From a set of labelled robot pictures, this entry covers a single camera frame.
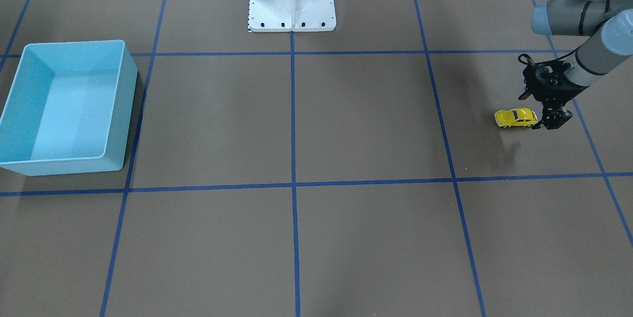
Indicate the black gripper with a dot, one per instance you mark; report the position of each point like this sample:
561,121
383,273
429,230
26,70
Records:
560,92

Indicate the yellow beetle toy car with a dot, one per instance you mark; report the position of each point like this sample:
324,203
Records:
519,117

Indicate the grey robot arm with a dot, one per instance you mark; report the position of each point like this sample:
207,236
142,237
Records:
607,26

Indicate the light blue plastic bin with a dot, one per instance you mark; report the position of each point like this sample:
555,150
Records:
68,110

